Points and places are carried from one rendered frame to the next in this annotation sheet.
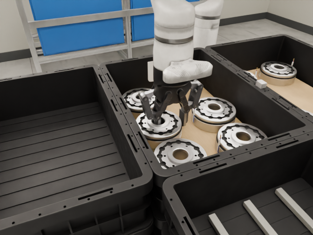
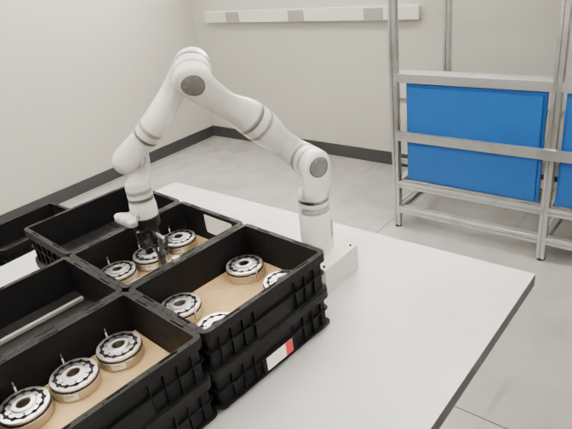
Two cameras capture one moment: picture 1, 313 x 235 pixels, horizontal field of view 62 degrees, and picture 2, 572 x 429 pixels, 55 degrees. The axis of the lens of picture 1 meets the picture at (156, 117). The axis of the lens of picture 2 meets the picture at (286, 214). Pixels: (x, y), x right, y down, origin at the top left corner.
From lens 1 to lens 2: 1.56 m
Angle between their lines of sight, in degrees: 58
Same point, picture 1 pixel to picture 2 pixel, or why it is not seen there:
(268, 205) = not seen: hidden behind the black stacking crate
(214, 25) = (305, 211)
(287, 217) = not seen: hidden behind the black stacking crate
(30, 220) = (41, 240)
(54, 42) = (424, 165)
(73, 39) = (449, 169)
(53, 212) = (45, 242)
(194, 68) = (122, 219)
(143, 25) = not seen: outside the picture
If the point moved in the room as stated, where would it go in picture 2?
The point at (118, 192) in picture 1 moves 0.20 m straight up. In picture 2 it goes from (58, 249) to (35, 185)
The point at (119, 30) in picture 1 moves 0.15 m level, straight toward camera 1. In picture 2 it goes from (529, 179) to (509, 188)
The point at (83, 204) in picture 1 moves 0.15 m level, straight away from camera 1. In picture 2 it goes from (50, 246) to (95, 224)
